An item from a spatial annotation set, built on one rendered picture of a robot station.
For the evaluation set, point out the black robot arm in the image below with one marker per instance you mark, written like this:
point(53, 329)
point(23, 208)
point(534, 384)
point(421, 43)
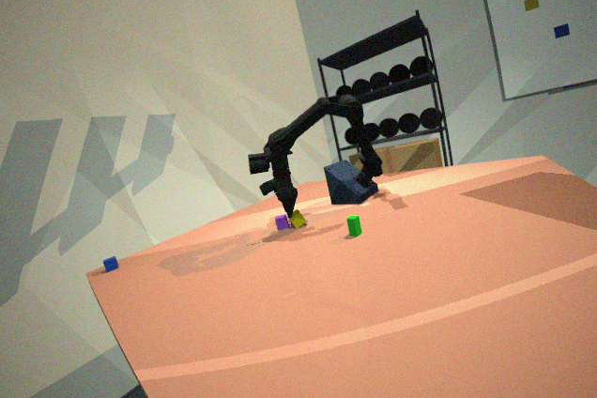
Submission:
point(280, 141)

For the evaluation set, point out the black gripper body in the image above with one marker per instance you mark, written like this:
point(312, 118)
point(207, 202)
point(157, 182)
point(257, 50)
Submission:
point(286, 189)

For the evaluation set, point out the small green block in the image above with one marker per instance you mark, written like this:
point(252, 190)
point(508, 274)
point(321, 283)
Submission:
point(353, 221)
point(354, 231)

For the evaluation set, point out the purple block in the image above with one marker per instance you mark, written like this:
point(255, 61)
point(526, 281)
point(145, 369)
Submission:
point(281, 222)

